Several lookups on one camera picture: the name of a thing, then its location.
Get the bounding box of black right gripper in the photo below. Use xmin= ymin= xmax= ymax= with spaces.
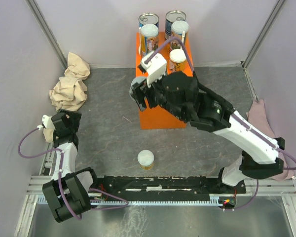
xmin=132 ymin=70 xmax=188 ymax=121

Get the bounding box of white lid small can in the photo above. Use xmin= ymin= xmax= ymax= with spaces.
xmin=169 ymin=49 xmax=187 ymax=73

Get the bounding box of yellow labelled can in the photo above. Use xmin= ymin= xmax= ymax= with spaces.
xmin=140 ymin=24 xmax=159 ymax=57

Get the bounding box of yellow can white lid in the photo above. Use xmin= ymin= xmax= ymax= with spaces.
xmin=137 ymin=150 xmax=154 ymax=170

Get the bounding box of colourful can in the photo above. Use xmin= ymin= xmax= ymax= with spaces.
xmin=170 ymin=20 xmax=189 ymax=50

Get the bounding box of blue tall tin can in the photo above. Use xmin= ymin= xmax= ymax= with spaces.
xmin=138 ymin=12 xmax=159 ymax=27

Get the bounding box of grey lid can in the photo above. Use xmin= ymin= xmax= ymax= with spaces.
xmin=129 ymin=76 xmax=146 ymax=100

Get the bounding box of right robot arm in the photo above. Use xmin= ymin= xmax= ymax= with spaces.
xmin=130 ymin=72 xmax=285 ymax=193

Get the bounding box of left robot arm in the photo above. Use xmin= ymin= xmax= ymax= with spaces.
xmin=42 ymin=109 xmax=99 ymax=223

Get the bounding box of orange box counter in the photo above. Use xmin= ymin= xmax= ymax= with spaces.
xmin=135 ymin=32 xmax=193 ymax=129

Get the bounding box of beige crumpled cloth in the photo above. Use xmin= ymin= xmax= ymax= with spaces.
xmin=43 ymin=51 xmax=91 ymax=143

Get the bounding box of mauve crumpled cloth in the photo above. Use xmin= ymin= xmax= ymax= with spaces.
xmin=246 ymin=99 xmax=294 ymax=181

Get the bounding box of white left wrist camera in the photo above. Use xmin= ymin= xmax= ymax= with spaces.
xmin=42 ymin=115 xmax=55 ymax=130

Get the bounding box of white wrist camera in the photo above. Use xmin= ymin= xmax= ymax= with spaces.
xmin=138 ymin=51 xmax=167 ymax=88
xmin=42 ymin=115 xmax=55 ymax=130

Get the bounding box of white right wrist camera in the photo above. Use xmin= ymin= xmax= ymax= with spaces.
xmin=138 ymin=51 xmax=167 ymax=88

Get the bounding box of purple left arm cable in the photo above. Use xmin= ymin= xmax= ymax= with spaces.
xmin=17 ymin=126 xmax=83 ymax=220

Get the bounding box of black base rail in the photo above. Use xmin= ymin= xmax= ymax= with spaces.
xmin=91 ymin=176 xmax=246 ymax=202

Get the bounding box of light blue cable duct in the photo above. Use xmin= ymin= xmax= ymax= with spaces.
xmin=87 ymin=190 xmax=224 ymax=207

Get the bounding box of aluminium frame post left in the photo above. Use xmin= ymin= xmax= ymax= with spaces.
xmin=25 ymin=0 xmax=67 ymax=68

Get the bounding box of aluminium frame post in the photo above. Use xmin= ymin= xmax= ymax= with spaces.
xmin=242 ymin=0 xmax=286 ymax=70
xmin=25 ymin=0 xmax=67 ymax=68

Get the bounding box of aluminium frame post right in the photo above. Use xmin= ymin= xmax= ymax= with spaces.
xmin=242 ymin=0 xmax=286 ymax=70

